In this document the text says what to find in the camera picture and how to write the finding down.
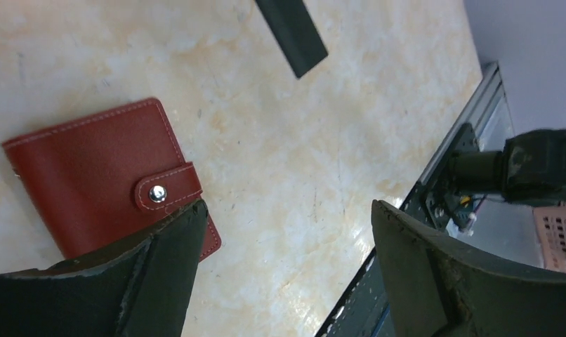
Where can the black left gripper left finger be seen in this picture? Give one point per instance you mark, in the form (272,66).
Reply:
(140,285)

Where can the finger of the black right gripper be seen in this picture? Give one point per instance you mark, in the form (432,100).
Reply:
(295,33)

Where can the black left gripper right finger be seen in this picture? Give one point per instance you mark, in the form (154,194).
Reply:
(440,286)

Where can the red leather card holder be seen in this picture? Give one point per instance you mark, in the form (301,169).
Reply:
(100,178)

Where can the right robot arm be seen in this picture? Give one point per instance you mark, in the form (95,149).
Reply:
(529,170)

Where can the pink perforated basket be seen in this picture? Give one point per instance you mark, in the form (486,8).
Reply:
(551,230)

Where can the aluminium frame rail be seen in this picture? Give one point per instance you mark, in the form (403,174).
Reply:
(363,309)

